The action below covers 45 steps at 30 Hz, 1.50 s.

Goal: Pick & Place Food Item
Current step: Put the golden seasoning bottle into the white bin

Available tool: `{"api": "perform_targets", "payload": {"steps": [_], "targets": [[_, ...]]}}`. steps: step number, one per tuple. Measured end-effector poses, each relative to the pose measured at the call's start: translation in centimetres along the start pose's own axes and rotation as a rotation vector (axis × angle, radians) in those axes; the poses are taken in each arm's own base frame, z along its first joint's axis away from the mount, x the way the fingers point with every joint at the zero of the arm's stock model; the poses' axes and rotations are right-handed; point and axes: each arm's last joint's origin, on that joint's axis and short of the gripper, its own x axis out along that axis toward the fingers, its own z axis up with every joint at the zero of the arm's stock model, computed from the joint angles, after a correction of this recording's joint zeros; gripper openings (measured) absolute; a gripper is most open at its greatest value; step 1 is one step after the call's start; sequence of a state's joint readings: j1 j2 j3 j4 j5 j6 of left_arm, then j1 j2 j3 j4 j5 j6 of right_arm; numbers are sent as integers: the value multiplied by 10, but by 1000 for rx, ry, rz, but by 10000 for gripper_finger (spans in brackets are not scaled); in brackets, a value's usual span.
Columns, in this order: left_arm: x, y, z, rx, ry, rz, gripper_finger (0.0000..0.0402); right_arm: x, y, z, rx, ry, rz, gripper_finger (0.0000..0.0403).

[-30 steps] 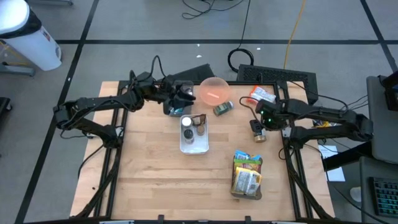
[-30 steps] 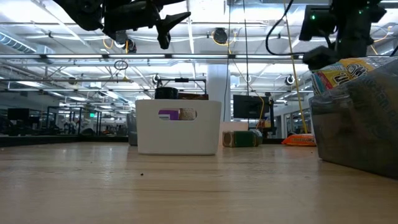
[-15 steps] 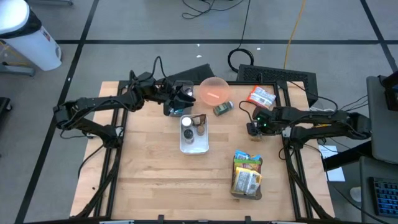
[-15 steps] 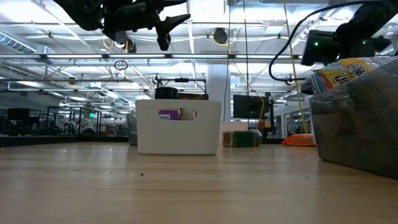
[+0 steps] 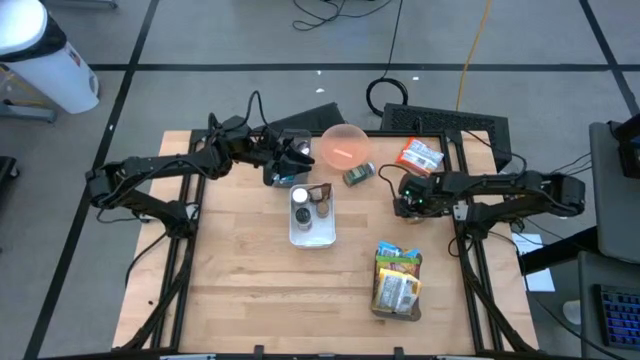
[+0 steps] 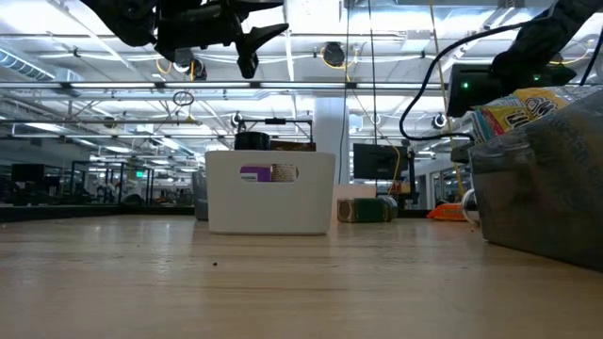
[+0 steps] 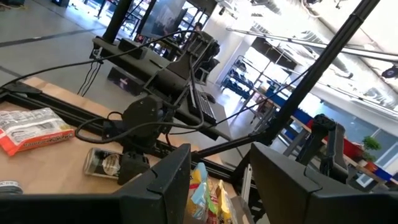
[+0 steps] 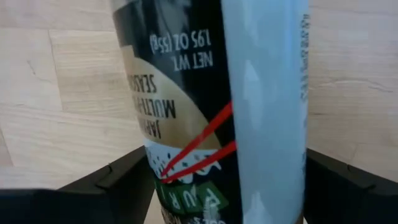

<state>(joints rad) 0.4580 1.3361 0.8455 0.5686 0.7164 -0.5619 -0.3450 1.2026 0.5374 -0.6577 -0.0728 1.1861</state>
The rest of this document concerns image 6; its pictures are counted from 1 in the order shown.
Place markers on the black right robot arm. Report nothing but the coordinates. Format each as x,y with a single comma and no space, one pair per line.
532,42

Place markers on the grey plastic holder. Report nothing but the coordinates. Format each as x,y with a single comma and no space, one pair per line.
542,198
200,198

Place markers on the orange white snack packet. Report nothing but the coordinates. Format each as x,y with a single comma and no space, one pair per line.
447,213

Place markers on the purple label spice jar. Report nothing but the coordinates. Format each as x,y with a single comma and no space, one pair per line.
252,141

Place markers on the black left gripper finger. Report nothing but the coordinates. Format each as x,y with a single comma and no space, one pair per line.
264,37
256,5

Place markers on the white plastic bin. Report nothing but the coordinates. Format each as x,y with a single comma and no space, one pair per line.
268,207

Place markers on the green spice jar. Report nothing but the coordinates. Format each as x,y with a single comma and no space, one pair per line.
367,210

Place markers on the yellow green candy packet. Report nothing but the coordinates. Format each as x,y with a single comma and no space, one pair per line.
501,120

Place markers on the black background monitor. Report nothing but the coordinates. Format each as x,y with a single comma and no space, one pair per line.
379,162

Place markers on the white building column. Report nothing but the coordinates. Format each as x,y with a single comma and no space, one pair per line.
330,122

